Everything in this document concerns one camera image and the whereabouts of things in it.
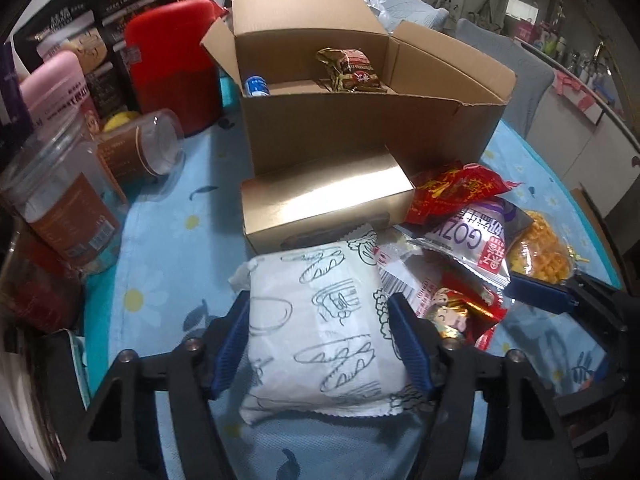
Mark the cardboard box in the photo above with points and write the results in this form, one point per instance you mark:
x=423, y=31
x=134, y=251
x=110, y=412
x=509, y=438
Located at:
x=350, y=125

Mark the blue capped bottle in box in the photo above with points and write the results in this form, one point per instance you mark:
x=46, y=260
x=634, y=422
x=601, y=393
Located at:
x=256, y=86

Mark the gold box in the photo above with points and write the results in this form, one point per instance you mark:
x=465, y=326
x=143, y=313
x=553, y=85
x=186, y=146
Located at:
x=320, y=195

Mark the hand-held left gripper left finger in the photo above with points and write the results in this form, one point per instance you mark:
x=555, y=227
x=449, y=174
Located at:
x=229, y=347

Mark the clear waffle packet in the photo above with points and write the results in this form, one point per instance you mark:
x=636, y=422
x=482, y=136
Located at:
x=540, y=245

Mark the red canister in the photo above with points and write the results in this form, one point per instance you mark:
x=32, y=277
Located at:
x=170, y=70

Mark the gold brown snack packet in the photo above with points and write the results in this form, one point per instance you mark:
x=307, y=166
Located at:
x=350, y=70

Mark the white red snack packet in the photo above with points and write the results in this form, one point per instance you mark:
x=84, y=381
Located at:
x=400, y=270

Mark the yellow round object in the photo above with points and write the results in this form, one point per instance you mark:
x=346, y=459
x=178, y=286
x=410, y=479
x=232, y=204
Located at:
x=119, y=121

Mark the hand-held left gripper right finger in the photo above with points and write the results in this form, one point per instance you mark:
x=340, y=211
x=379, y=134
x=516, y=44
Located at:
x=411, y=347

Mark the red cartoon snack packet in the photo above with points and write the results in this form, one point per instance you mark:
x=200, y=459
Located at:
x=465, y=310

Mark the tall clear brown-label jar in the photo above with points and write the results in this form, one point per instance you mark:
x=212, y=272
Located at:
x=65, y=210

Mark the small clear brown-label jar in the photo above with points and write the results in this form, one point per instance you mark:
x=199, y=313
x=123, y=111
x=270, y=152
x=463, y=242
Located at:
x=130, y=155

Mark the white bread packet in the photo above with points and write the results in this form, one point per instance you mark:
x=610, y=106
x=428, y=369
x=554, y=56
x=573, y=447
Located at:
x=310, y=330

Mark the silver purple snack packet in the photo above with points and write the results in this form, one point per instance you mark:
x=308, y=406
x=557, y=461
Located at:
x=475, y=245

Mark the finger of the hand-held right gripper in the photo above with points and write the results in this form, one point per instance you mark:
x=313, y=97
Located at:
x=612, y=385
x=535, y=289

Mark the pink bottle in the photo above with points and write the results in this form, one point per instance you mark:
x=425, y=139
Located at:
x=55, y=85

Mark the red yellow snack packet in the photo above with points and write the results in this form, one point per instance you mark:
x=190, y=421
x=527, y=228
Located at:
x=450, y=190

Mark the grey quilted chair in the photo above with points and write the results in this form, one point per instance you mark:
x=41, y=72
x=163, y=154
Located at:
x=520, y=75

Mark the dark red jar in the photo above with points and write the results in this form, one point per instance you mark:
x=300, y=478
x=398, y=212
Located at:
x=40, y=290

